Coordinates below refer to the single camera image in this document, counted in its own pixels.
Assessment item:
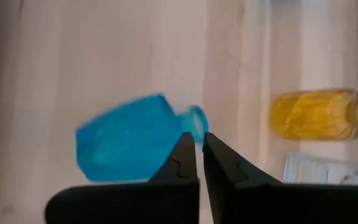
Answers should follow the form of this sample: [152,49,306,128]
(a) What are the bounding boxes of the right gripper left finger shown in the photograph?
[45,132,200,224]

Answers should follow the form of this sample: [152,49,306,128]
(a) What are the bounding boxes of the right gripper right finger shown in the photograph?
[203,133,358,224]

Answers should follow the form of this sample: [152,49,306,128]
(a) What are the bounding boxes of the teal square glass vase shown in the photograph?
[75,92,210,184]

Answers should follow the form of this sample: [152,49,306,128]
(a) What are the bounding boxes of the yellow ribbed glass vase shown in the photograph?
[268,88,358,141]

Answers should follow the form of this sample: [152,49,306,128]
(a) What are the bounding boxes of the clear square glass vase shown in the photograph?
[282,151,358,186]

